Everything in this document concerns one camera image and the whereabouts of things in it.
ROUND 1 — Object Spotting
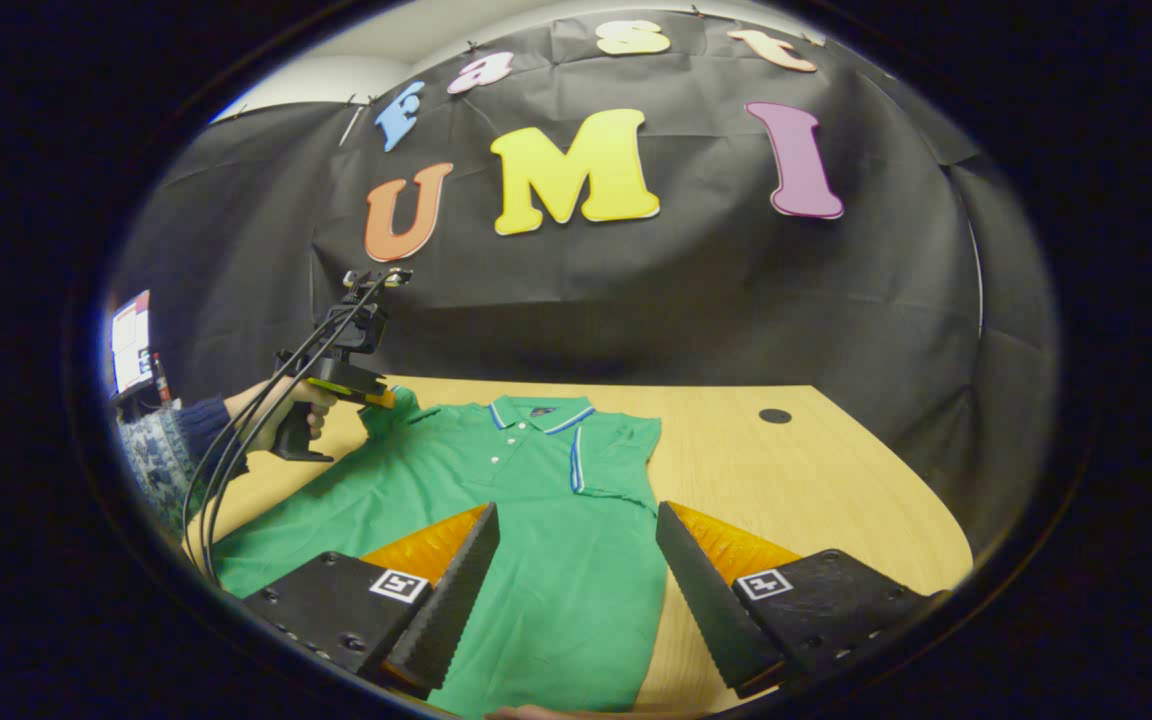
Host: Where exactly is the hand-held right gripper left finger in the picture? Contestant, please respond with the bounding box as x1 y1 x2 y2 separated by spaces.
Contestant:
241 501 502 701

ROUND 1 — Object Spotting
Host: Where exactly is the computer monitor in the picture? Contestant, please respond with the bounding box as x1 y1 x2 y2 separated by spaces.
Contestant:
108 289 157 399

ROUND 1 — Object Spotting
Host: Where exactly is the black gripper cable bundle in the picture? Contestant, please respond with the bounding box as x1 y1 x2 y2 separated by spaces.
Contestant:
181 272 392 589

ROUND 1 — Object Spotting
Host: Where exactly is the black backdrop cloth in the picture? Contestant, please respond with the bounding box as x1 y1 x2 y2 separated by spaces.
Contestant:
111 8 1062 556

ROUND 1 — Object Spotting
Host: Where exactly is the green T-shirt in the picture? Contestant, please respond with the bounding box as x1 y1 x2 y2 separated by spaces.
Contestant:
211 393 674 720

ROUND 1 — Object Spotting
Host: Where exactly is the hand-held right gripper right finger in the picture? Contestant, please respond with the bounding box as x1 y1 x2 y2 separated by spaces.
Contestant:
655 500 949 701

